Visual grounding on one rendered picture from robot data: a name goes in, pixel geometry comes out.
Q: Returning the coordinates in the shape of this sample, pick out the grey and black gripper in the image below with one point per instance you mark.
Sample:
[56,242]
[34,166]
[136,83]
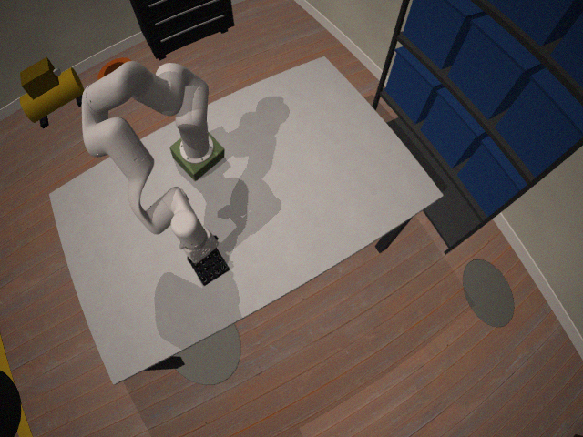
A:
[196,256]

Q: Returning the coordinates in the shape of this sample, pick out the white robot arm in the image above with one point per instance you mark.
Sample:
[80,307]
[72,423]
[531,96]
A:
[115,137]

